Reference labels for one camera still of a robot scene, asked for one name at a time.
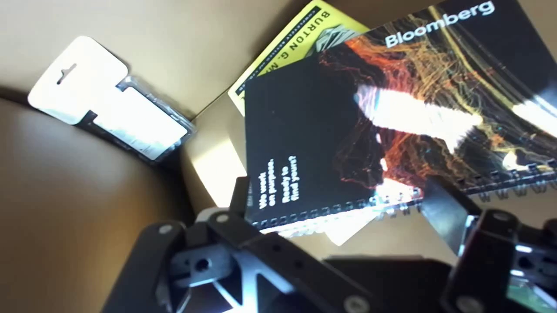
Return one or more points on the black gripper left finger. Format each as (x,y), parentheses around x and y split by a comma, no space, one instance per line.
(240,195)

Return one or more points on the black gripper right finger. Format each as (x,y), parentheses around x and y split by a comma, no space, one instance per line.
(451,214)

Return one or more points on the black Bloomberg spiral notebook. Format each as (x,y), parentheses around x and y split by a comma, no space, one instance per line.
(461,91)

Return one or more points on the yellow book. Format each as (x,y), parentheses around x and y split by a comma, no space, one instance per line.
(313,28)

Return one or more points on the tan leather sofa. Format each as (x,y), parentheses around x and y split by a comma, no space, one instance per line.
(91,226)

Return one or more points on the green white packet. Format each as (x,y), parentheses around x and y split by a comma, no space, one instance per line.
(87,84)

